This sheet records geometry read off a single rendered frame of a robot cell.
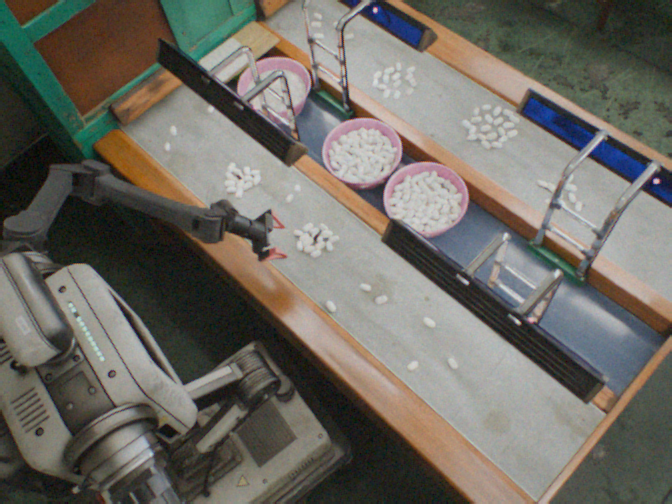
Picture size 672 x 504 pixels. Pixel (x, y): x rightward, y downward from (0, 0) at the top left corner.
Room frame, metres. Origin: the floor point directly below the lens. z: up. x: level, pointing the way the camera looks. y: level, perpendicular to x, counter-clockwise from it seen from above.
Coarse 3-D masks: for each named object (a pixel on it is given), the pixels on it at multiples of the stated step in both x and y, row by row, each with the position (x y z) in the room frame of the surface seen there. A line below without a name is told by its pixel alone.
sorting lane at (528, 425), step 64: (128, 128) 1.60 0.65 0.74; (192, 128) 1.55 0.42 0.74; (192, 192) 1.27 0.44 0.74; (256, 192) 1.22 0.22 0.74; (320, 192) 1.18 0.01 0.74; (320, 256) 0.94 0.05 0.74; (384, 256) 0.90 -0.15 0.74; (384, 320) 0.69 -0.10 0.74; (448, 320) 0.66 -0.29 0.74; (448, 384) 0.47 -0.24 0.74; (512, 384) 0.44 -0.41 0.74; (512, 448) 0.28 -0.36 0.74; (576, 448) 0.25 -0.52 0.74
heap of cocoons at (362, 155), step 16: (336, 144) 1.36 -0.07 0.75; (352, 144) 1.35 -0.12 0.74; (368, 144) 1.34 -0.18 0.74; (384, 144) 1.33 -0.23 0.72; (336, 160) 1.30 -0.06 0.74; (352, 160) 1.28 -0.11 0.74; (368, 160) 1.27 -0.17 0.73; (384, 160) 1.26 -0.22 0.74; (352, 176) 1.22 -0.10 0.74; (368, 176) 1.21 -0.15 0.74
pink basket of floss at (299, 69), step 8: (256, 64) 1.77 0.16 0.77; (264, 64) 1.77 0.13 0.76; (272, 64) 1.77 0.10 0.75; (288, 64) 1.75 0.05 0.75; (296, 64) 1.74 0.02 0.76; (296, 72) 1.73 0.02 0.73; (304, 72) 1.69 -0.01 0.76; (240, 80) 1.70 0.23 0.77; (248, 80) 1.73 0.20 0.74; (304, 80) 1.68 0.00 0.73; (240, 88) 1.67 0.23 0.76; (304, 96) 1.57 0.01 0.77; (296, 104) 1.54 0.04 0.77; (280, 112) 1.52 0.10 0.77; (296, 112) 1.56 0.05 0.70; (288, 120) 1.55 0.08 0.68
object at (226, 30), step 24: (240, 24) 1.96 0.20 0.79; (192, 48) 1.83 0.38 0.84; (216, 48) 1.88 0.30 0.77; (0, 72) 1.94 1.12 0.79; (24, 96) 1.92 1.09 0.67; (48, 120) 1.82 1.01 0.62; (96, 120) 1.57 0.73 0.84; (72, 144) 1.70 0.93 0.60; (144, 216) 1.57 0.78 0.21; (144, 240) 1.57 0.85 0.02
